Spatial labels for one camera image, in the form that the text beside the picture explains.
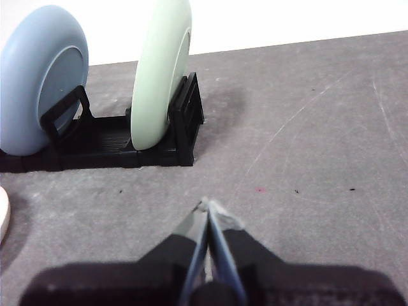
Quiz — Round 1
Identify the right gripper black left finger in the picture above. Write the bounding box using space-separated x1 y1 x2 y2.
18 199 208 306

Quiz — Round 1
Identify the green round plate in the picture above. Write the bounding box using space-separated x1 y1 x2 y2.
131 0 193 150

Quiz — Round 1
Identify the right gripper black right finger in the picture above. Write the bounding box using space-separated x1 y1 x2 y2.
207 199 400 306

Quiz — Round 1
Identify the blue round plate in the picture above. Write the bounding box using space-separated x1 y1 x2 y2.
0 4 90 157

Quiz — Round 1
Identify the cream yellow round plate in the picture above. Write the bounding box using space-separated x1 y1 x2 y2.
0 186 11 247

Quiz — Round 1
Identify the black plate rack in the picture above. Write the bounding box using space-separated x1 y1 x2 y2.
0 71 206 173

